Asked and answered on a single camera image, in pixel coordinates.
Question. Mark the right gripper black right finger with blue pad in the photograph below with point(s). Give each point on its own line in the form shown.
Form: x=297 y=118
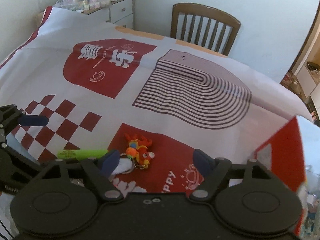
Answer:
x=214 y=172

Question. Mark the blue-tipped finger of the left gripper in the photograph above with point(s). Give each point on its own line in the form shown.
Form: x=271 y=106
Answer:
x=33 y=120

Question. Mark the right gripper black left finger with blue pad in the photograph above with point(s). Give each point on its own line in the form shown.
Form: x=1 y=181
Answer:
x=96 y=173

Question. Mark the orange plush keychain toy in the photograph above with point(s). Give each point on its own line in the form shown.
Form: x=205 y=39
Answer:
x=138 y=150

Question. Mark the green highlighter pen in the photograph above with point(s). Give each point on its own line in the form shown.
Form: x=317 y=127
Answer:
x=80 y=154

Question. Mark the red white cardboard box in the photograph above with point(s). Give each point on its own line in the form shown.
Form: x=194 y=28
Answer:
x=292 y=154

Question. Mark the red white patterned tablecloth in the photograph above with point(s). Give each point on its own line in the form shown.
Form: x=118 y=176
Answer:
x=95 y=82

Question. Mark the brown wooden chair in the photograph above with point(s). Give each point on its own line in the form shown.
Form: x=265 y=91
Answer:
x=204 y=26

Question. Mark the white drawer cabinet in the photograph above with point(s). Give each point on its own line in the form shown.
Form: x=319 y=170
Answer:
x=120 y=12

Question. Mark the white oval keychain tag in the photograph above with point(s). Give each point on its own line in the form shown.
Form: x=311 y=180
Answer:
x=125 y=166

